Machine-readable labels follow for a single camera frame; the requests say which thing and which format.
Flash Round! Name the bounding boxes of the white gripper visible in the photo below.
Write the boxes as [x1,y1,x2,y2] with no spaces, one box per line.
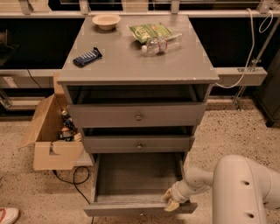
[162,180,198,212]

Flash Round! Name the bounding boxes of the grey bottom drawer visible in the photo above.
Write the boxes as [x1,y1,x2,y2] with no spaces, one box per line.
[84,152,184,217]

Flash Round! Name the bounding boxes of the grey drawer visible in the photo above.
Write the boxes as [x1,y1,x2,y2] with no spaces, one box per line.
[83,135,194,153]
[68,103,207,128]
[84,152,184,217]

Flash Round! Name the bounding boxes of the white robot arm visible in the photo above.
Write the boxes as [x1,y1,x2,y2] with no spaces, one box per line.
[163,155,280,224]

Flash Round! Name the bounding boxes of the grey top drawer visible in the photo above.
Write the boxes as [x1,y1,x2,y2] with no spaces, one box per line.
[68,103,207,128]

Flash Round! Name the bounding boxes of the grey middle drawer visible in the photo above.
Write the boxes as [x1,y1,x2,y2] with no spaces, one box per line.
[83,135,194,153]

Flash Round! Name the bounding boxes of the grey drawer cabinet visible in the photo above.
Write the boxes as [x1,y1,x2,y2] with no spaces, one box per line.
[57,14,221,167]

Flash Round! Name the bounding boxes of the dark bottle in box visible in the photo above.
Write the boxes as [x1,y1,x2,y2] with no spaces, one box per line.
[60,110,76,131]

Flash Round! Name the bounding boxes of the cardboard box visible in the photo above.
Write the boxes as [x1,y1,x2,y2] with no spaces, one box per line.
[20,72,84,171]

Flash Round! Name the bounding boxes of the dark cabinet at right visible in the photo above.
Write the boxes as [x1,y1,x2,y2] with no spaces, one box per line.
[255,50,280,127]

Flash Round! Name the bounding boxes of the clear plastic water bottle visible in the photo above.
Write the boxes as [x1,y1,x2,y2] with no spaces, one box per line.
[142,31,184,55]

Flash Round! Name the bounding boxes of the white red shoe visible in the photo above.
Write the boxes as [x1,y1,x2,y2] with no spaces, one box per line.
[0,207,20,224]

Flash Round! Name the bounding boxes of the green chip bag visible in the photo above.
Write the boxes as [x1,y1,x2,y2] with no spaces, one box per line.
[129,23,171,44]

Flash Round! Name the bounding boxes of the beige bowl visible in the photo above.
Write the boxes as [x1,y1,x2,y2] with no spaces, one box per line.
[92,14,121,31]

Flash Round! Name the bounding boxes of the black floor cable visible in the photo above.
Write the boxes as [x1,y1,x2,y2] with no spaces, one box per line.
[52,165,95,224]

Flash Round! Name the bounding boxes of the metal rail frame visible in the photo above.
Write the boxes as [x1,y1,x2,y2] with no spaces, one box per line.
[1,0,279,111]

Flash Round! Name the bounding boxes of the white hanging cable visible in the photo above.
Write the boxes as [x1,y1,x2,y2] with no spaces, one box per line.
[214,7,275,89]

